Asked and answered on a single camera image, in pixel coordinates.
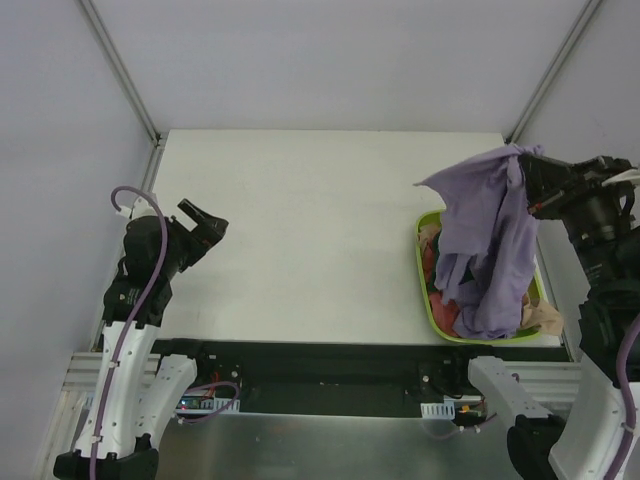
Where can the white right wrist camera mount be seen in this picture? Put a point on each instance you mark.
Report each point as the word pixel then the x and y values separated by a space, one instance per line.
pixel 631 176

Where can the left aluminium frame post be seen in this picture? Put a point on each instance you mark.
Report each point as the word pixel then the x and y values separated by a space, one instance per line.
pixel 118 68

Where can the right white slotted cable duct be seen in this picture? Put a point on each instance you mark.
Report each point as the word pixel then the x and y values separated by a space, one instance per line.
pixel 438 411

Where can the aluminium frame post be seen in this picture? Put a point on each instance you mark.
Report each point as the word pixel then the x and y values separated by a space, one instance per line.
pixel 585 18
pixel 118 68

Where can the light pink t shirt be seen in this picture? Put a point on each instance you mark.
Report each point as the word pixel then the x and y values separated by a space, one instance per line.
pixel 427 237

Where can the white slotted cable duct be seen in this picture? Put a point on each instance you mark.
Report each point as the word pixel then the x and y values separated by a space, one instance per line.
pixel 199 406
pixel 438 411

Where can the red pink t shirt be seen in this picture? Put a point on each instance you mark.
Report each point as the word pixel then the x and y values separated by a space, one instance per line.
pixel 444 314

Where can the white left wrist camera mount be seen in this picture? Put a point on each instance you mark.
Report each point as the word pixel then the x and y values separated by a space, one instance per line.
pixel 140 208

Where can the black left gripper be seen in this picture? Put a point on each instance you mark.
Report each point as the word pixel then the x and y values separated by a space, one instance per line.
pixel 198 232

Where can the beige t shirt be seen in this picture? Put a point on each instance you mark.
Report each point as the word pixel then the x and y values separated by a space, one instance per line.
pixel 540 316

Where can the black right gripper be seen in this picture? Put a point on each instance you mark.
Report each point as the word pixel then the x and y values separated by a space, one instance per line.
pixel 558 192

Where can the dark green t shirt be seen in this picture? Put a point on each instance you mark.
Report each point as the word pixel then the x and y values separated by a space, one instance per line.
pixel 450 270

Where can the lime green plastic basket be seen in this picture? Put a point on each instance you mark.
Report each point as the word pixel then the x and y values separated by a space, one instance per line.
pixel 536 289

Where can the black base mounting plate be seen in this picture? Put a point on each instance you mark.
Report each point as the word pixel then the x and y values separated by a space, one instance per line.
pixel 389 381

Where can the left white slotted cable duct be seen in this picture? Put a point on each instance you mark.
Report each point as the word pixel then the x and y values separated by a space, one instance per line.
pixel 199 406

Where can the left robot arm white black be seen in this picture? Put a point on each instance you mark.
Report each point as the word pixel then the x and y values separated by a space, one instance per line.
pixel 122 433

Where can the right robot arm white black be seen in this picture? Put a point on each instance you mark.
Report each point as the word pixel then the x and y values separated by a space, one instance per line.
pixel 603 425

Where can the aluminium front rail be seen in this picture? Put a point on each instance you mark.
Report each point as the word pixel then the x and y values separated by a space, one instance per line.
pixel 84 367

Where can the right aluminium frame post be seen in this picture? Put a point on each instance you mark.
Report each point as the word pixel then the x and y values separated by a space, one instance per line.
pixel 585 18

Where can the purple t shirt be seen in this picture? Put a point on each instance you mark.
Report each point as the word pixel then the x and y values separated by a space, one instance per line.
pixel 486 217

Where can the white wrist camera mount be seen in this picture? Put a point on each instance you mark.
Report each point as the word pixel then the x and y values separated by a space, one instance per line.
pixel 631 176
pixel 140 208

